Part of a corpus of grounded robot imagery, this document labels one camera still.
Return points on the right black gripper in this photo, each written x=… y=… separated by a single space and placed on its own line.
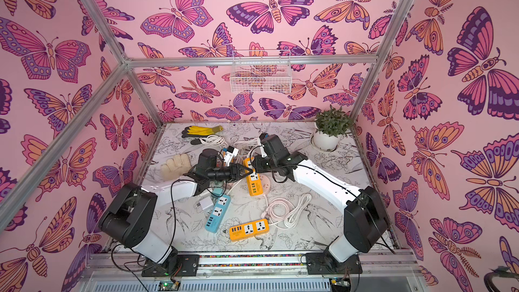
x=259 y=162

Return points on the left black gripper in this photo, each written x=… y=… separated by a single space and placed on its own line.
x=234 y=172

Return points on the yellow power strip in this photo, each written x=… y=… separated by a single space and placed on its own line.
x=254 y=183
x=248 y=230

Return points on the teal usb charger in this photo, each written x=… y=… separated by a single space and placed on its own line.
x=219 y=191

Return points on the blue power strip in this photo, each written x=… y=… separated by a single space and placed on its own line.
x=216 y=216

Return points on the white usb charger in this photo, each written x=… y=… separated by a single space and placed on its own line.
x=206 y=204

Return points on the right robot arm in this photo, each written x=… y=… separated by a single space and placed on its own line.
x=365 y=218

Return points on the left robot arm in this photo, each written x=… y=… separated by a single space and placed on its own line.
x=129 y=216

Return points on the round beige power strip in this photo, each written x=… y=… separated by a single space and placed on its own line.
x=266 y=184

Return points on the yellow black work glove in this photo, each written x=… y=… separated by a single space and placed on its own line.
x=196 y=131

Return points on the beige cotton glove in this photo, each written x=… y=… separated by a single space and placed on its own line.
x=175 y=167

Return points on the potted green plant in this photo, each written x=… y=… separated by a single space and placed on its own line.
x=332 y=125

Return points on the white wire basket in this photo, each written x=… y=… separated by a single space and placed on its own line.
x=263 y=71

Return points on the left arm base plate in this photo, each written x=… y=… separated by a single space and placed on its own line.
x=178 y=265

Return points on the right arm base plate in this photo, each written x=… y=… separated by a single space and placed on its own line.
x=324 y=264

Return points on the aluminium frame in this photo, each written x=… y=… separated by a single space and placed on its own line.
x=125 y=68

